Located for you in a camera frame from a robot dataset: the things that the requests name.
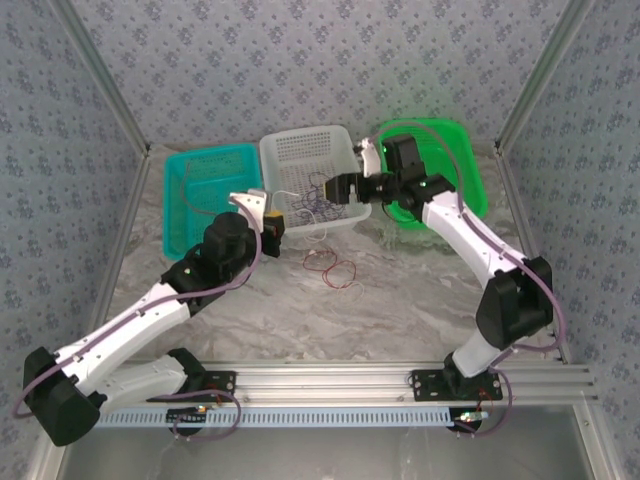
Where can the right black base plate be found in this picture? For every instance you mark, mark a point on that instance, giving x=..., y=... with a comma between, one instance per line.
x=430, y=385

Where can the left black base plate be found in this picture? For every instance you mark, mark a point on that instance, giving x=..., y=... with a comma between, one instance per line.
x=220, y=385

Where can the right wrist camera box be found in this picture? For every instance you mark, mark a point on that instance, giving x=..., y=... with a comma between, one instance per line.
x=370, y=157

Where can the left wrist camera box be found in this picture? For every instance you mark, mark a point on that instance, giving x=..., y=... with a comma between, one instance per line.
x=250, y=202

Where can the metal lower tray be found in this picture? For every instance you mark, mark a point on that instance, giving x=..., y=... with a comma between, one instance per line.
x=320, y=455

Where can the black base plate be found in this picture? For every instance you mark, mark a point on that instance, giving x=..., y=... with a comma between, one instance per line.
x=220, y=385
x=430, y=385

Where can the left small circuit board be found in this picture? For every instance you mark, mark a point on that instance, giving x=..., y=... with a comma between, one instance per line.
x=187, y=415

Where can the right small circuit board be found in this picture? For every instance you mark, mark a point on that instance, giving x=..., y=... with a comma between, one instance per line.
x=470, y=420

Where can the aluminium frame post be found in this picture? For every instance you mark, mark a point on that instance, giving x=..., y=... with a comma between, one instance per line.
x=105, y=75
x=540, y=75

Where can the small circuit board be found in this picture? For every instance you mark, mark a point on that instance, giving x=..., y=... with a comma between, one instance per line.
x=187, y=415
x=470, y=420

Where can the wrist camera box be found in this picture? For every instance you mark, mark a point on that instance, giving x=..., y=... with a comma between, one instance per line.
x=250, y=202
x=370, y=157

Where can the aluminium side rail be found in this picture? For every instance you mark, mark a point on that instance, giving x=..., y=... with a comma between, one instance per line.
x=125, y=225
x=520, y=210

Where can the teal plastic basket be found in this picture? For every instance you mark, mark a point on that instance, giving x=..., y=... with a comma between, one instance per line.
x=220, y=170

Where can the white plastic basket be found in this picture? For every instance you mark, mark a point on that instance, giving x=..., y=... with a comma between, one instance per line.
x=300, y=150

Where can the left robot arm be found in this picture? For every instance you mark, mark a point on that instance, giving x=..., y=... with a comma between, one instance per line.
x=150, y=325

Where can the green plastic basket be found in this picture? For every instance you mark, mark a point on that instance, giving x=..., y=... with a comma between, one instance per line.
x=472, y=170

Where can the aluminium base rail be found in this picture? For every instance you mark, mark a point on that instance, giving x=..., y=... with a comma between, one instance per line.
x=325, y=380

